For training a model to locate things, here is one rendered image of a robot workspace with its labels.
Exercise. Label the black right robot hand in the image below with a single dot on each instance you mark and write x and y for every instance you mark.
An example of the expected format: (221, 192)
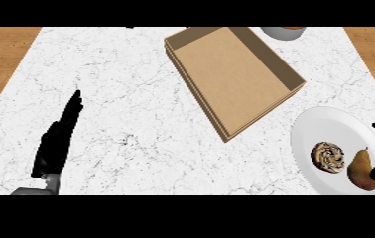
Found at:
(373, 125)

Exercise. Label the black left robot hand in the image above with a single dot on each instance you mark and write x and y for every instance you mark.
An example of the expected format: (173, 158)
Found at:
(58, 139)

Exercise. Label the white plate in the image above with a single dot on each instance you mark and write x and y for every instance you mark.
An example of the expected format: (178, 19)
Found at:
(322, 129)

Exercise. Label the brown pear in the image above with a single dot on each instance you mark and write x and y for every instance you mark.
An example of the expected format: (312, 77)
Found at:
(361, 172)

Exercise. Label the open cardboard box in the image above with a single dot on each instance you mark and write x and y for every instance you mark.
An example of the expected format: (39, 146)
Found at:
(229, 80)

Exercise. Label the chocolate swirl cupcake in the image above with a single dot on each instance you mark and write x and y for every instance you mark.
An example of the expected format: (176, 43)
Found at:
(328, 157)

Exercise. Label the grey bowl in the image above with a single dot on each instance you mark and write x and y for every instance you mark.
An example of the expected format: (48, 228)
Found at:
(283, 33)

